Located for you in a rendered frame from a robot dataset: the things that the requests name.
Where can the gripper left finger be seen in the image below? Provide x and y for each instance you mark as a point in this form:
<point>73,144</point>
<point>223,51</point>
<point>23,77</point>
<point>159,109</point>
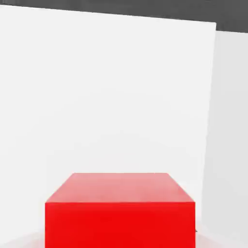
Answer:
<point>37,243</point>

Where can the small red cube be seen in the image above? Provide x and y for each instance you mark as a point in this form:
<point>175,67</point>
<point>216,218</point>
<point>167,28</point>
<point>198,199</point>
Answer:
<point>120,222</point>

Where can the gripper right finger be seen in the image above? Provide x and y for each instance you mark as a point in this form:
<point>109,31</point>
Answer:
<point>202,243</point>

